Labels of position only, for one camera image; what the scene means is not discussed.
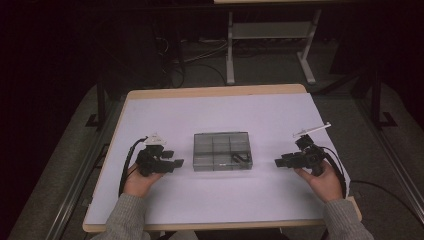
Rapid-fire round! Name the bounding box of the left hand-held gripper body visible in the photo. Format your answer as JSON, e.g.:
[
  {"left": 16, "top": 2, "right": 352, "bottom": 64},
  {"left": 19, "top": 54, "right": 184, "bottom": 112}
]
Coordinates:
[{"left": 135, "top": 132, "right": 168, "bottom": 178}]

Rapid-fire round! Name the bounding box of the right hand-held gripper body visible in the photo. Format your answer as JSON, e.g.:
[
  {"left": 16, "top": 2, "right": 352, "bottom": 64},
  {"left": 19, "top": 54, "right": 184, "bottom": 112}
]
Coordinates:
[{"left": 292, "top": 121, "right": 332, "bottom": 177}]

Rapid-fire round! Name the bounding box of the clear plastic compartment box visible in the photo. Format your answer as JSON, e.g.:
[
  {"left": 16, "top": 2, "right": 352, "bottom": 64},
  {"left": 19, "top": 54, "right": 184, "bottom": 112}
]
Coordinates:
[{"left": 192, "top": 131, "right": 254, "bottom": 173}]

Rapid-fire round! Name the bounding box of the black hair tie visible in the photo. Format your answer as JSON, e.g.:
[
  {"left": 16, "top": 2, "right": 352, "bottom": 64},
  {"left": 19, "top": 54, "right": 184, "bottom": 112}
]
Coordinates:
[{"left": 231, "top": 152, "right": 252, "bottom": 165}]

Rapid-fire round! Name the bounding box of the person's left hand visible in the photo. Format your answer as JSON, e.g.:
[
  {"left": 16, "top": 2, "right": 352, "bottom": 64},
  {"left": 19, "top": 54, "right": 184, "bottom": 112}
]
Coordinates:
[{"left": 122, "top": 162, "right": 165, "bottom": 199}]

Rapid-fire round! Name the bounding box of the person's right hand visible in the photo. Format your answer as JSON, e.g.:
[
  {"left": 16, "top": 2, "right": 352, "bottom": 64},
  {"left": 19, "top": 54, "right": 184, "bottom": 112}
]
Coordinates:
[{"left": 294, "top": 161, "right": 345, "bottom": 204}]

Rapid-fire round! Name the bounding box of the white paper sheet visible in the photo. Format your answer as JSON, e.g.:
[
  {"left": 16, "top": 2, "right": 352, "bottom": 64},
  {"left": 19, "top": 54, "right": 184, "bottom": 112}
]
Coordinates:
[{"left": 84, "top": 92, "right": 352, "bottom": 226}]

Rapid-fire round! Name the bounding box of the black metal stand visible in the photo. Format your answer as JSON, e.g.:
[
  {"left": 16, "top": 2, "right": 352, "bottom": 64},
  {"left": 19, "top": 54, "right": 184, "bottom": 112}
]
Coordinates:
[
  {"left": 369, "top": 68, "right": 399, "bottom": 130},
  {"left": 84, "top": 82, "right": 108, "bottom": 130}
]

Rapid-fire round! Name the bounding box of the wooden table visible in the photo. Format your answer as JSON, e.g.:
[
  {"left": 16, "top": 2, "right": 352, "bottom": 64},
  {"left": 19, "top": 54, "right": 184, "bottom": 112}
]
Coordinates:
[{"left": 82, "top": 83, "right": 363, "bottom": 233}]

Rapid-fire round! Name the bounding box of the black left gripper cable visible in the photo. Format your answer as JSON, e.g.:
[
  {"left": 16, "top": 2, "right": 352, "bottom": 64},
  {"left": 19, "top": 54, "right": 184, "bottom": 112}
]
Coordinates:
[{"left": 117, "top": 136, "right": 148, "bottom": 198}]

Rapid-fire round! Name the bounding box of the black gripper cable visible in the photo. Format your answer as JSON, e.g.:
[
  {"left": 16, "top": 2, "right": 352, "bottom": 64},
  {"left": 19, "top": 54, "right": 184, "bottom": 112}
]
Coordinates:
[
  {"left": 117, "top": 136, "right": 148, "bottom": 198},
  {"left": 320, "top": 145, "right": 424, "bottom": 225}
]

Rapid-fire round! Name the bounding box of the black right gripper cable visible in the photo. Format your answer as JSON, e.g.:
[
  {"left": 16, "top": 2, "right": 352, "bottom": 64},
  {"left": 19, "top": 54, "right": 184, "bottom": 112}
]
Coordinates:
[{"left": 320, "top": 145, "right": 424, "bottom": 225}]

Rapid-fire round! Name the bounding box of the aluminium floor rail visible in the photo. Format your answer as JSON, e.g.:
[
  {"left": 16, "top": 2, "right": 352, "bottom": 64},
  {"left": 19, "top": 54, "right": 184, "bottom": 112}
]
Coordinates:
[
  {"left": 352, "top": 94, "right": 424, "bottom": 219},
  {"left": 42, "top": 98, "right": 113, "bottom": 240}
]

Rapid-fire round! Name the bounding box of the floor cables bundle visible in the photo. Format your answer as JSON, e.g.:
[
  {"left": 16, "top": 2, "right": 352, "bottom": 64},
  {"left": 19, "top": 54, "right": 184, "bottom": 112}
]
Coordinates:
[{"left": 156, "top": 34, "right": 231, "bottom": 90}]

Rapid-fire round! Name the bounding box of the white metal desk frame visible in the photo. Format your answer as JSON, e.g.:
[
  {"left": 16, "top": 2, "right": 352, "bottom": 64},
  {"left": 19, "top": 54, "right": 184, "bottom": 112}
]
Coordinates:
[{"left": 213, "top": 0, "right": 324, "bottom": 86}]

